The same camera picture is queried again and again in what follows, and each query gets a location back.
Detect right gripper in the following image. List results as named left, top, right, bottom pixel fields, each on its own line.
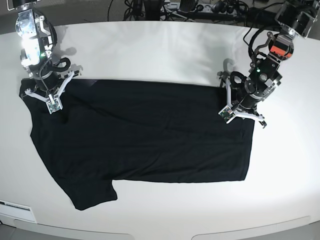
left=24, top=57, right=83, bottom=102

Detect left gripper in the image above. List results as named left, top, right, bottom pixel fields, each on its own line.
left=217, top=71, right=282, bottom=129

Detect dark navy T-shirt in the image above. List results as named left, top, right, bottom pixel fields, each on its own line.
left=20, top=79, right=255, bottom=211

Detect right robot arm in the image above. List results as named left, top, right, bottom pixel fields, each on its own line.
left=6, top=0, right=79, bottom=109

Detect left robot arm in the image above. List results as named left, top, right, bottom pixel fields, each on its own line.
left=217, top=0, right=320, bottom=127

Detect white box at table edge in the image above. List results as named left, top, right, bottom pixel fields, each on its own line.
left=0, top=200, right=37, bottom=224

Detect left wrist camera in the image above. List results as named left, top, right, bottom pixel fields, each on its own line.
left=218, top=105, right=236, bottom=124

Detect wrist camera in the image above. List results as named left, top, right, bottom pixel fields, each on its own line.
left=218, top=105, right=236, bottom=124
left=46, top=97, right=63, bottom=114

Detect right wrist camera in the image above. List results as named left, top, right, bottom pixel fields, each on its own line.
left=46, top=97, right=63, bottom=114

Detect tangled black cables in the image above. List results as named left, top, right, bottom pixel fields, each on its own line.
left=107, top=0, right=251, bottom=23

